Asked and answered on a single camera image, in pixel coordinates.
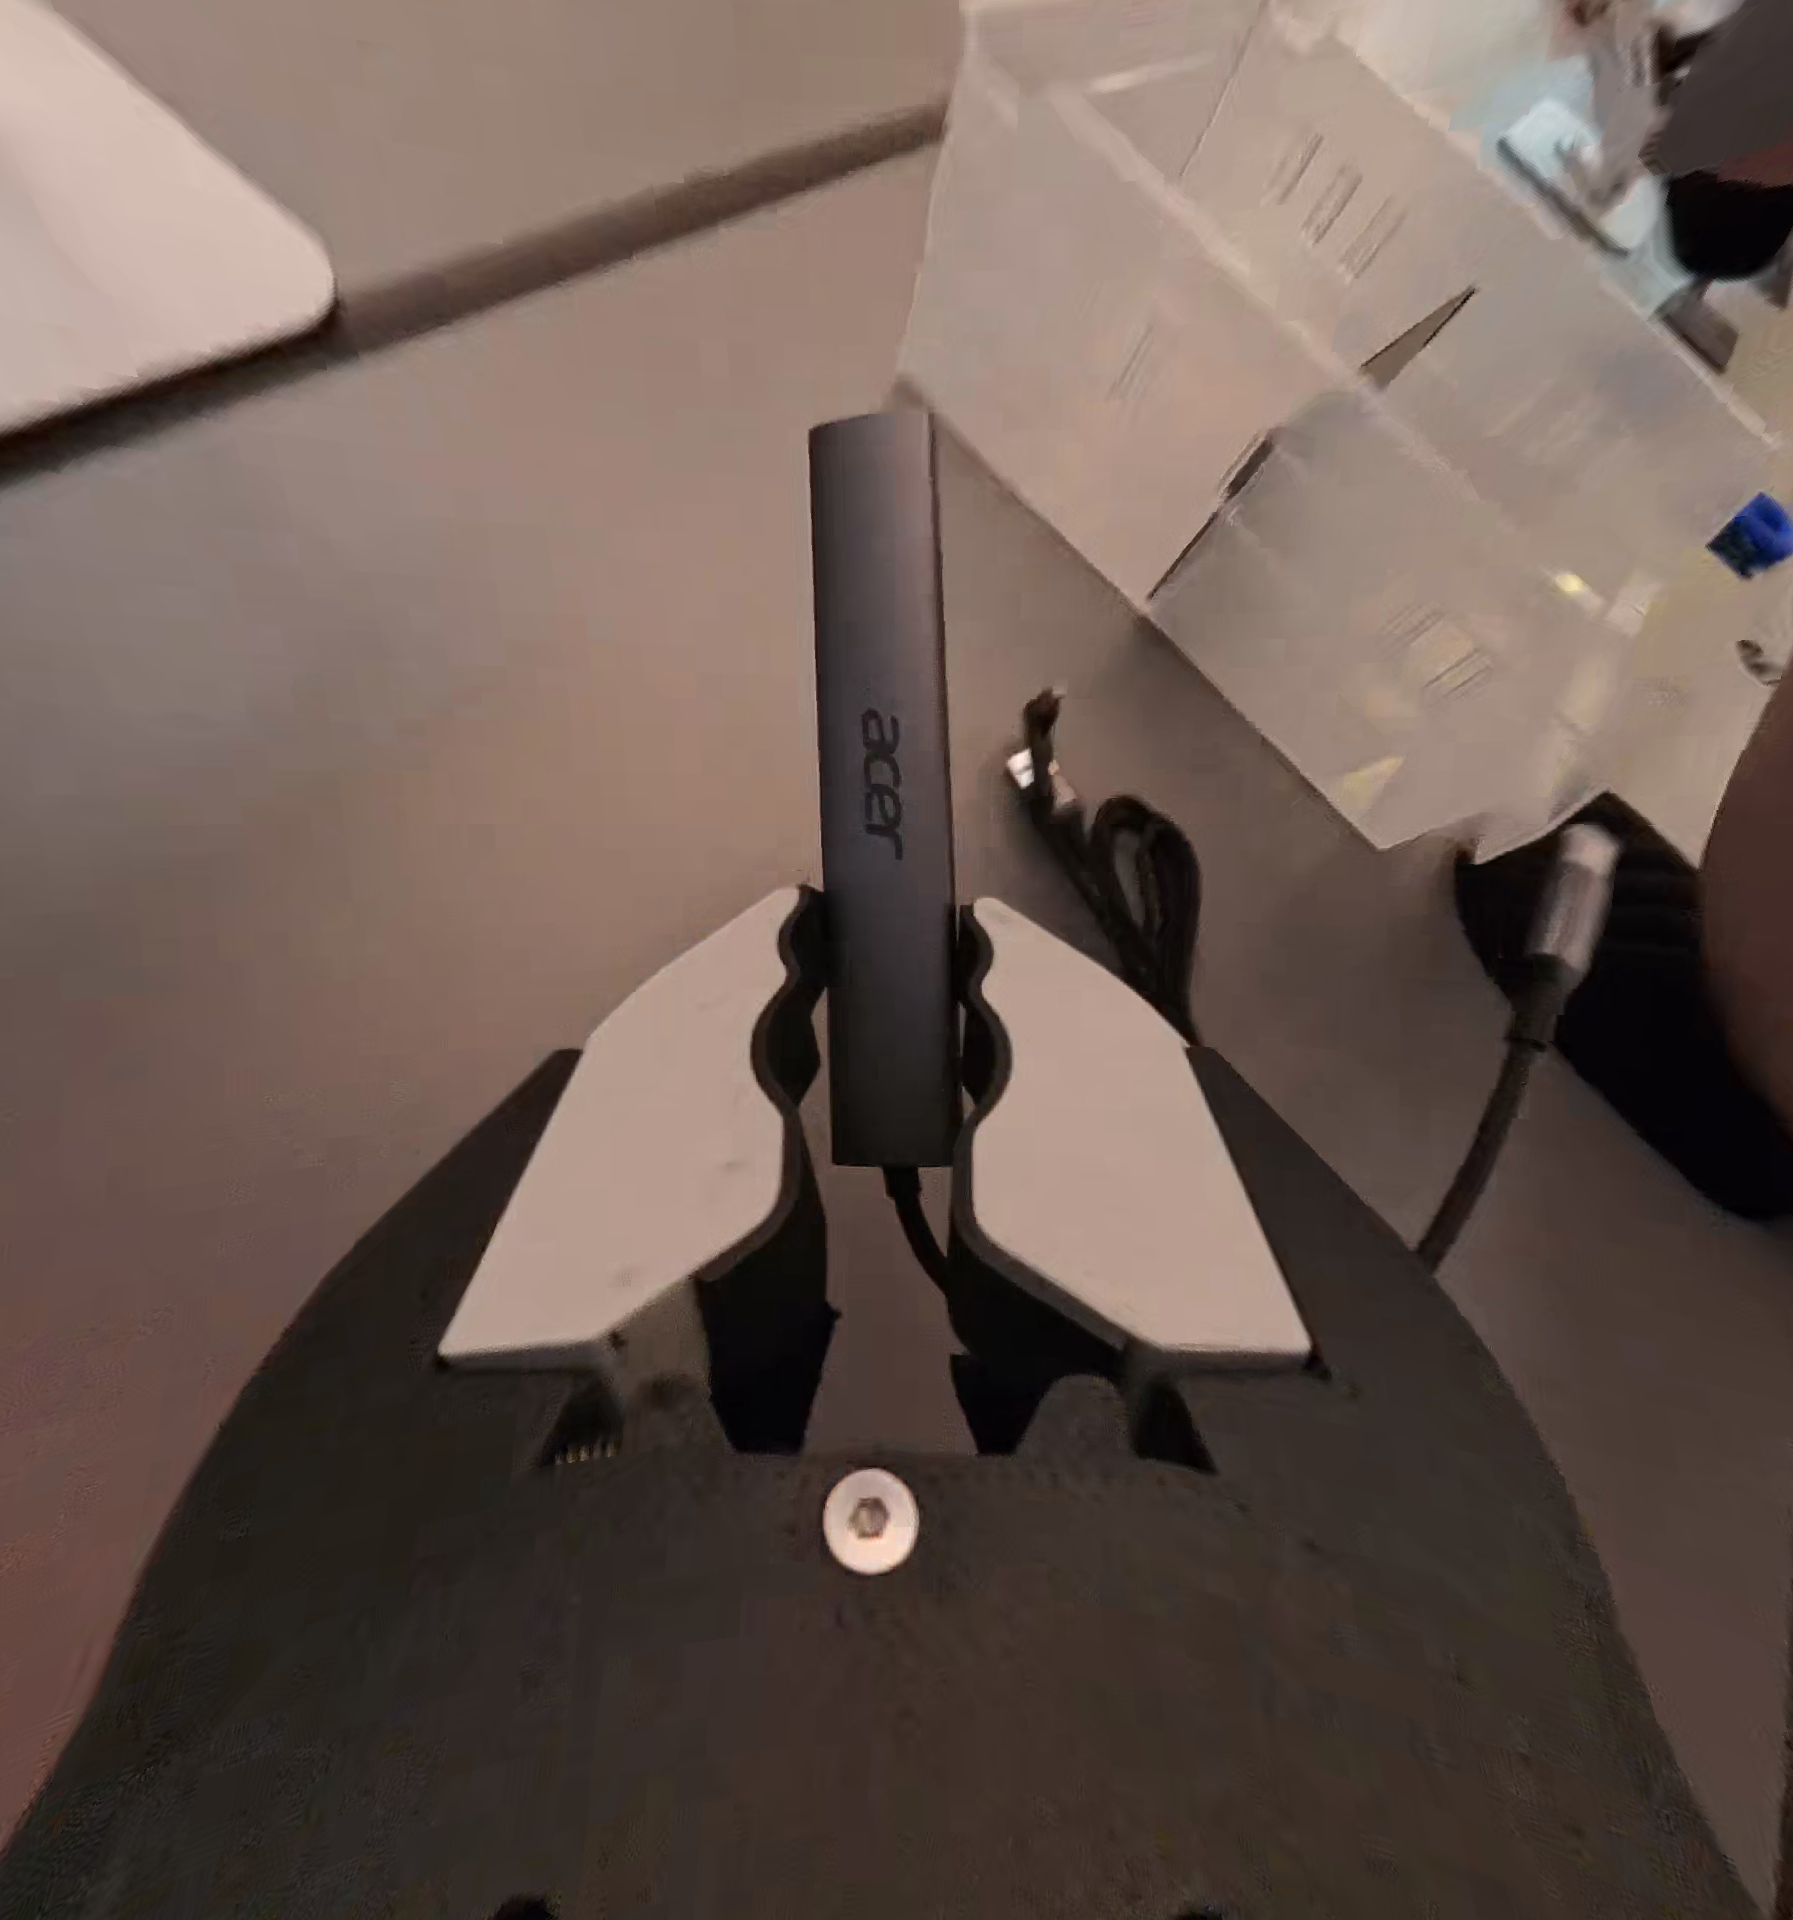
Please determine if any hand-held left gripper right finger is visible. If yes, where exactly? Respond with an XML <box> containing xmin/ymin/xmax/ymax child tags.
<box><xmin>953</xmin><ymin>900</ymin><xmax>1317</xmax><ymax>1450</ymax></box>

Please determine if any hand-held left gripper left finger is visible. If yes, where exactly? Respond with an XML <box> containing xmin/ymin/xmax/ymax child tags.
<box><xmin>438</xmin><ymin>886</ymin><xmax>838</xmax><ymax>1450</ymax></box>

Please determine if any black usb cable bundle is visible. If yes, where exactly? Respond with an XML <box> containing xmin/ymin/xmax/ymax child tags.
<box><xmin>1005</xmin><ymin>688</ymin><xmax>1203</xmax><ymax>1047</ymax></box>

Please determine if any black hub cable with plug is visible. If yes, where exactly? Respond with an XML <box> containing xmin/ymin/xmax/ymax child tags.
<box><xmin>881</xmin><ymin>822</ymin><xmax>1624</xmax><ymax>1322</ymax></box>

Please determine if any clear acrylic organizer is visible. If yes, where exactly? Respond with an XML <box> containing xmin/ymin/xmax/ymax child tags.
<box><xmin>896</xmin><ymin>0</ymin><xmax>1791</xmax><ymax>863</ymax></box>

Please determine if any grey usb hub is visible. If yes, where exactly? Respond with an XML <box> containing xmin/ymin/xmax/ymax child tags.
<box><xmin>810</xmin><ymin>414</ymin><xmax>966</xmax><ymax>1169</ymax></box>

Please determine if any person's right forearm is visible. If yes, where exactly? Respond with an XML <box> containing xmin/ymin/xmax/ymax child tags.
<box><xmin>1699</xmin><ymin>524</ymin><xmax>1793</xmax><ymax>1188</ymax></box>

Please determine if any dark blue object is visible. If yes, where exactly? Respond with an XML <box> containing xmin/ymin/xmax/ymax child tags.
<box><xmin>1705</xmin><ymin>495</ymin><xmax>1793</xmax><ymax>582</ymax></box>

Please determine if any black organizer divider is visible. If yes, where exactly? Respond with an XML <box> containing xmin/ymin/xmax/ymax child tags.
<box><xmin>1143</xmin><ymin>283</ymin><xmax>1483</xmax><ymax>602</ymax></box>

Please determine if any black rounded pad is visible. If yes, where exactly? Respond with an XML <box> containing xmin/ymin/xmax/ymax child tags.
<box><xmin>1455</xmin><ymin>796</ymin><xmax>1793</xmax><ymax>1219</ymax></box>

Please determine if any white document stand frame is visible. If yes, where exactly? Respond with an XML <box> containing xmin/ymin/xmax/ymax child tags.
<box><xmin>0</xmin><ymin>0</ymin><xmax>339</xmax><ymax>461</ymax></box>

